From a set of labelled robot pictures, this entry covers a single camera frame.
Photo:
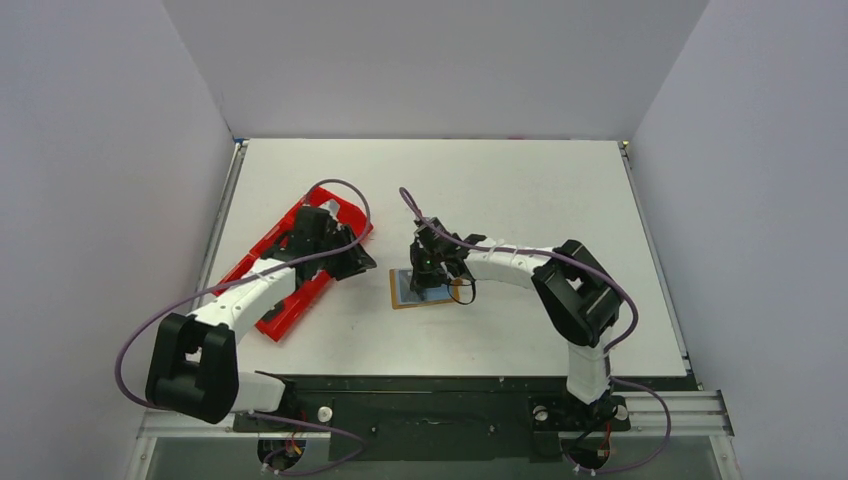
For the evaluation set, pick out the red plastic compartment tray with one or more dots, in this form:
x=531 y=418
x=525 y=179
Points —
x=279 y=318

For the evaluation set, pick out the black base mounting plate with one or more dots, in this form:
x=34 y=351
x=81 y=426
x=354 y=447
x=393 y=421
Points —
x=418 y=418

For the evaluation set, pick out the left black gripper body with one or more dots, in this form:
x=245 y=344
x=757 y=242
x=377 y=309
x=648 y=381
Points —
x=331 y=263

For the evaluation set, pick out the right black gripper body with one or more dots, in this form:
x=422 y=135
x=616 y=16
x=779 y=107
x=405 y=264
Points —
x=423 y=279

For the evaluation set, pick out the yellow leather card holder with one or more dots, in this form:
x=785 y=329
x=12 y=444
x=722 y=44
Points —
x=444 y=294

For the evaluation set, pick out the black card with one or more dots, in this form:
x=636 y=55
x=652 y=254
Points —
x=404 y=293

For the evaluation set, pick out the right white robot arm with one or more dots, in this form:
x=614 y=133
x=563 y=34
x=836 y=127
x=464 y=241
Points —
x=568 y=280

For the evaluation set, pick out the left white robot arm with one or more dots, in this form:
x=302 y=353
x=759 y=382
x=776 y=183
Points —
x=194 y=368

